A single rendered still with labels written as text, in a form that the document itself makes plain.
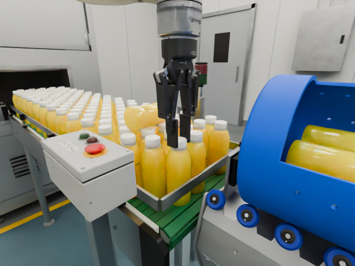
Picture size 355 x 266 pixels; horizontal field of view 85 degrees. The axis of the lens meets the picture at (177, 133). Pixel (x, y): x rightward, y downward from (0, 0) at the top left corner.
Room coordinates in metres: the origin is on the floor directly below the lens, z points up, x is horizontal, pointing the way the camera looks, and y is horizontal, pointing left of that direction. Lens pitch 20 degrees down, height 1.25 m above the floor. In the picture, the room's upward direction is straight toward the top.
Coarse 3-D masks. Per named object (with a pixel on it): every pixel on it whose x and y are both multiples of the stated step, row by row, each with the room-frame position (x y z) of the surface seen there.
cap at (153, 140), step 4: (148, 136) 0.46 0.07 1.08; (152, 136) 0.46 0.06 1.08; (156, 136) 0.46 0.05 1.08; (148, 140) 0.44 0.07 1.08; (152, 140) 0.44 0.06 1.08; (156, 140) 0.44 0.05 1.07; (160, 140) 0.46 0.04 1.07; (148, 144) 0.44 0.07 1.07; (152, 144) 0.44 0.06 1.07; (156, 144) 0.44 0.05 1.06
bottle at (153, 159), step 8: (160, 144) 0.46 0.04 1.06; (144, 152) 0.44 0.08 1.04; (152, 152) 0.43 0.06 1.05; (160, 152) 0.44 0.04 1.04; (144, 160) 0.43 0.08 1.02; (152, 160) 0.43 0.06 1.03; (160, 160) 0.43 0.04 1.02; (144, 168) 0.43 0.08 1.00; (152, 168) 0.43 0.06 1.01; (160, 168) 0.43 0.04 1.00; (144, 176) 0.43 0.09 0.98; (152, 176) 0.43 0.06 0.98; (160, 176) 0.43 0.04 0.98; (144, 184) 0.44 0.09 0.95; (152, 184) 0.43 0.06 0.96; (160, 184) 0.43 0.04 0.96; (152, 192) 0.43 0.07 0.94; (160, 192) 0.43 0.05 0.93
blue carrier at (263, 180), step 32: (288, 96) 0.31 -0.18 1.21; (320, 96) 0.43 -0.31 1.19; (352, 96) 0.39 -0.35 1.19; (256, 128) 0.30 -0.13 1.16; (288, 128) 0.27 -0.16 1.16; (352, 128) 0.41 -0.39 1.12; (256, 160) 0.28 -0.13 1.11; (256, 192) 0.28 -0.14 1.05; (288, 192) 0.24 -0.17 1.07; (320, 192) 0.22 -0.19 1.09; (352, 192) 0.20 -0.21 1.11; (320, 224) 0.22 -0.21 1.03; (352, 224) 0.19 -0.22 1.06
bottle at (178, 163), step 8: (168, 152) 0.45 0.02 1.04; (176, 152) 0.43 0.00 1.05; (184, 152) 0.43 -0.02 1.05; (168, 160) 0.43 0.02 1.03; (176, 160) 0.41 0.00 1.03; (184, 160) 0.42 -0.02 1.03; (168, 168) 0.42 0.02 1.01; (176, 168) 0.41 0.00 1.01; (184, 168) 0.41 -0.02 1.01; (168, 176) 0.42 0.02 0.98; (176, 176) 0.41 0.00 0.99; (184, 176) 0.42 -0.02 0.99; (168, 184) 0.43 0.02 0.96; (176, 184) 0.41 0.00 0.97; (168, 192) 0.43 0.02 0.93; (184, 200) 0.41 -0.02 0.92
